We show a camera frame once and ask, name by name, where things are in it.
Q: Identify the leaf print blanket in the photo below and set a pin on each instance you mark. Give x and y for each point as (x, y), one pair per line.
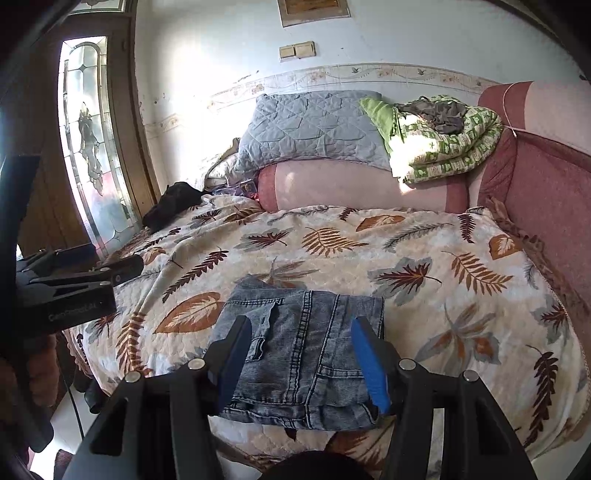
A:
(369, 258)

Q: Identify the blue denim pants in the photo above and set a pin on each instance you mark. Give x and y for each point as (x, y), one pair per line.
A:
(314, 341)

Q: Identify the black cloth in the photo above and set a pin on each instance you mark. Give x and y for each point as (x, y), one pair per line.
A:
(173, 203)

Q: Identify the beige wall switch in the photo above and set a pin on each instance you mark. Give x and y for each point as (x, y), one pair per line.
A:
(288, 52)
(305, 49)

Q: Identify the grey crumpled cloth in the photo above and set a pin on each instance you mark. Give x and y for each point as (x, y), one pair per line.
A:
(438, 115)

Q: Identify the green patterned quilt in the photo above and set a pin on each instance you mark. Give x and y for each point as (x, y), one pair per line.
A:
(443, 157)

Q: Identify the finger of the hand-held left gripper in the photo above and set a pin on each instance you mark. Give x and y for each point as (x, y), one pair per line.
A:
(81, 254)
(124, 270)

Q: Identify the pink sofa backrest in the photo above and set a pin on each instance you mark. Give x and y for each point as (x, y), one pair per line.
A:
(549, 175)

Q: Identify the white crumpled cloth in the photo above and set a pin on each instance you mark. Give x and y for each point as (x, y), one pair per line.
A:
(224, 168)

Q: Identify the stained glass wooden door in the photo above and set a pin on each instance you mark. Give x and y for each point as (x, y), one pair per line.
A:
(87, 138)

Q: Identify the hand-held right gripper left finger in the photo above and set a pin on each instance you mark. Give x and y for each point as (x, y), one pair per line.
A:
(233, 364)

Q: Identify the colourful small packet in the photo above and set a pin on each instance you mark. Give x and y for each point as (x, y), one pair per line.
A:
(248, 188)

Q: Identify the framed wall picture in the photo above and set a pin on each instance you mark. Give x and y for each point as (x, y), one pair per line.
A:
(314, 11)

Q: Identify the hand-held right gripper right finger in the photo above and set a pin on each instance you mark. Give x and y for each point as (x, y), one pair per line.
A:
(371, 369)

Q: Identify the grey quilted pillow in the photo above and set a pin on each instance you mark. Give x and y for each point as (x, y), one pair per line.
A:
(304, 124)

